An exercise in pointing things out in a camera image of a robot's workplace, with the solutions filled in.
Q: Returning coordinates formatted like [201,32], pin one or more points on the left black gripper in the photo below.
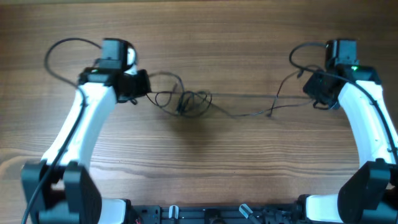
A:
[143,76]

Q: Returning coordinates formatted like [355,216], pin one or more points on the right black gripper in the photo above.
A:
[310,89]

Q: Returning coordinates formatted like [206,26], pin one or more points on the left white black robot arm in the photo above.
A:
[59,189]

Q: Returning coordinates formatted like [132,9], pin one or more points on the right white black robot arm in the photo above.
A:
[370,195]

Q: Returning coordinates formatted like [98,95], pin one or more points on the black aluminium base frame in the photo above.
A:
[277,213]

